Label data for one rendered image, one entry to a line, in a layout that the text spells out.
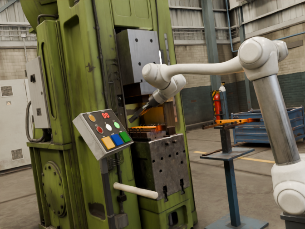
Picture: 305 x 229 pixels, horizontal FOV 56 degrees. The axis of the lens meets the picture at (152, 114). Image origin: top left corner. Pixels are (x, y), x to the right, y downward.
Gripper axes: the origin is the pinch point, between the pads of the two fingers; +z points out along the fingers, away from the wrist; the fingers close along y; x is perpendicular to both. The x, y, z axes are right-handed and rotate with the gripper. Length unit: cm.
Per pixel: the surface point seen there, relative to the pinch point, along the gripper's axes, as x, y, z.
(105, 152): -10.6, -26.9, 13.6
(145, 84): 23.0, 39.9, -5.1
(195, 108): 55, 830, 182
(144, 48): 46, 44, -20
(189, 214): -81, 60, 38
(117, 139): -5.8, -9.7, 12.4
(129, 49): 48, 31, -14
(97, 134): 1.1, -24.5, 13.2
